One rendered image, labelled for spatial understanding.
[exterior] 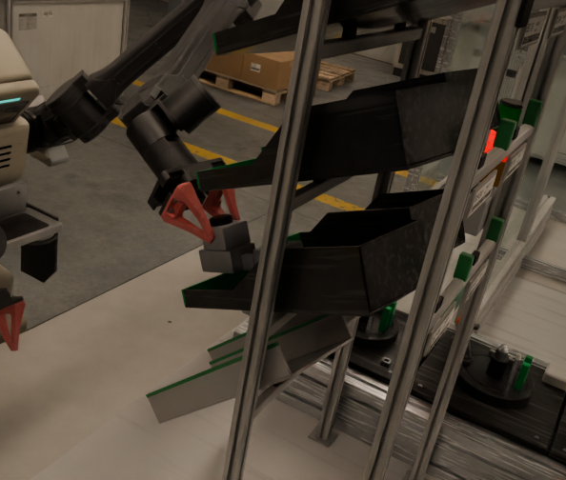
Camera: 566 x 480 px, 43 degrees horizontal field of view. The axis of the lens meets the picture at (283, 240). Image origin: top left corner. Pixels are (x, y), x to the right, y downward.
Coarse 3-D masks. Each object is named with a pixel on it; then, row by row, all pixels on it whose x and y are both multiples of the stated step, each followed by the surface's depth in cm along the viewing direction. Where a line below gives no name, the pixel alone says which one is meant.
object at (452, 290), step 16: (544, 0) 66; (560, 0) 74; (384, 32) 82; (400, 32) 85; (416, 32) 90; (336, 48) 71; (352, 48) 74; (368, 48) 78; (528, 128) 86; (512, 144) 78; (496, 160) 73; (352, 176) 88; (480, 176) 68; (304, 192) 76; (320, 192) 80; (480, 256) 89; (448, 288) 80; (448, 304) 78; (272, 320) 82; (288, 320) 85; (432, 320) 73
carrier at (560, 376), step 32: (448, 352) 132; (480, 352) 131; (416, 384) 122; (480, 384) 122; (512, 384) 123; (544, 384) 128; (480, 416) 116; (512, 416) 118; (544, 416) 119; (544, 448) 112
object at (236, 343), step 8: (296, 320) 99; (304, 320) 98; (352, 320) 95; (280, 328) 101; (288, 328) 100; (240, 336) 107; (224, 344) 109; (232, 344) 108; (240, 344) 107; (216, 352) 111; (224, 352) 110
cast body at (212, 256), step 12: (216, 216) 92; (228, 216) 91; (216, 228) 89; (228, 228) 89; (240, 228) 91; (216, 240) 90; (228, 240) 89; (240, 240) 91; (204, 252) 92; (216, 252) 90; (228, 252) 89; (240, 252) 90; (252, 252) 91; (204, 264) 93; (216, 264) 91; (228, 264) 89; (240, 264) 90; (252, 264) 89
